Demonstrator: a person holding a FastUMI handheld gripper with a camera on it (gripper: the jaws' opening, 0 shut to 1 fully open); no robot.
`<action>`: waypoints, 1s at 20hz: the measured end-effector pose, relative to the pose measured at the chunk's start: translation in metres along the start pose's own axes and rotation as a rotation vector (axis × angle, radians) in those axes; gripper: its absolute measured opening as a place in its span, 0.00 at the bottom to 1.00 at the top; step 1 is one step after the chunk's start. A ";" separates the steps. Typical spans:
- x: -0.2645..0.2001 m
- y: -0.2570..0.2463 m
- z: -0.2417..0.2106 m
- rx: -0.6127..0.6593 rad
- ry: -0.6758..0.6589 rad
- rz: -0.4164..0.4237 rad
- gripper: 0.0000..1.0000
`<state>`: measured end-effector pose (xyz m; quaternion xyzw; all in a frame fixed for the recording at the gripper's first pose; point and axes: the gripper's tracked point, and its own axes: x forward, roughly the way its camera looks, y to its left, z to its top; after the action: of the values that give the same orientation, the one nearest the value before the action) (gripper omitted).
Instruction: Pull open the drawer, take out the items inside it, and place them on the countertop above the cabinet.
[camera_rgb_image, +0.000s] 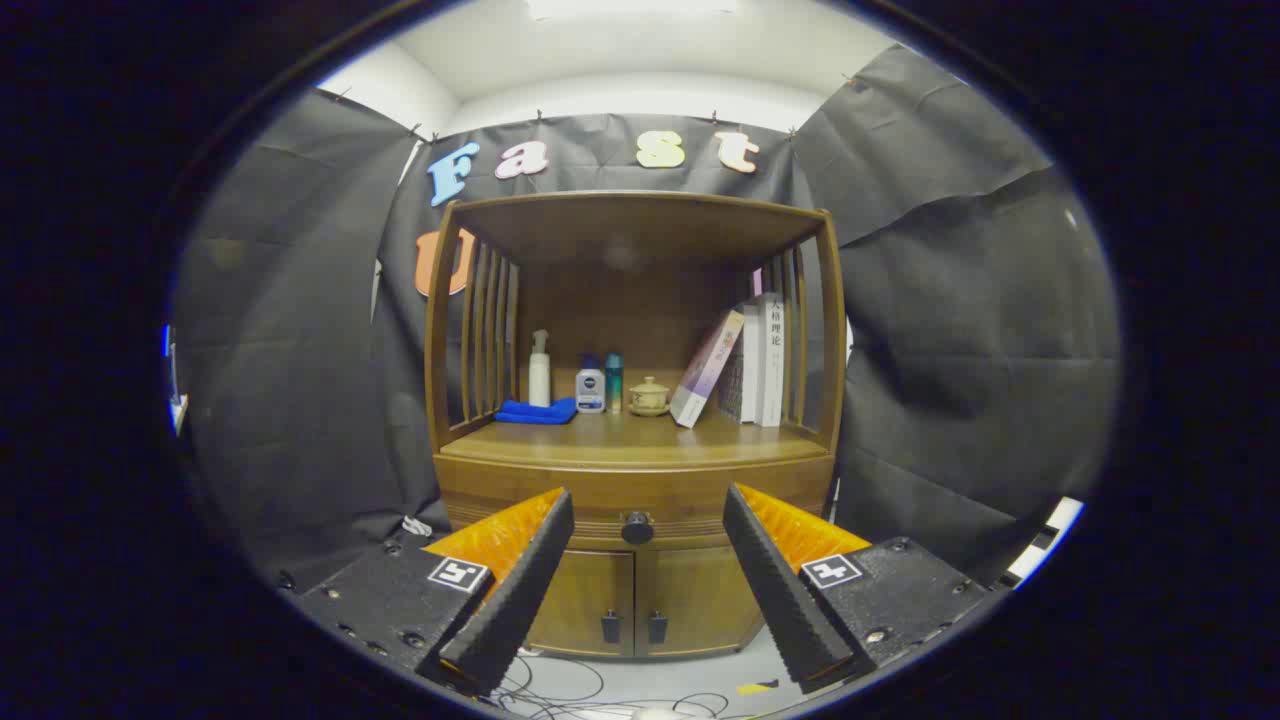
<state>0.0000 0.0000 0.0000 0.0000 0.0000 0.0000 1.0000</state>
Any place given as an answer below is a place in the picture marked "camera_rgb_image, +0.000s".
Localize dark patterned book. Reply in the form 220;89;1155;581
718;340;746;421

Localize plain white book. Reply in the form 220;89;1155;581
740;303;763;425

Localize wooden cabinet door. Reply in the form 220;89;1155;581
636;546;766;658
525;548;635;658

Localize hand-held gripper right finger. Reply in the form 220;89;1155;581
722;483;1001;694

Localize wooden cabinet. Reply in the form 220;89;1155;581
424;190;847;661

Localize wooden drawer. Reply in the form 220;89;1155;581
436;480;837;551

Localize black floor cables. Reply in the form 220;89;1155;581
495;650;731;720

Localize purple white book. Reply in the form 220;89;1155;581
669;309;746;429

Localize white book black lettering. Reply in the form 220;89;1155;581
757;292;786;428

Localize blue folded cloth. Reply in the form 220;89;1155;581
495;397;579;425

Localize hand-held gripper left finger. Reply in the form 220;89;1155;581
290;487;576;698

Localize white pump bottle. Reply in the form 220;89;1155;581
528;329;552;408

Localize black white striped board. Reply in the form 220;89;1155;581
1005;497;1086;586

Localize wooden countertop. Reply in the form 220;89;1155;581
440;405;833;469

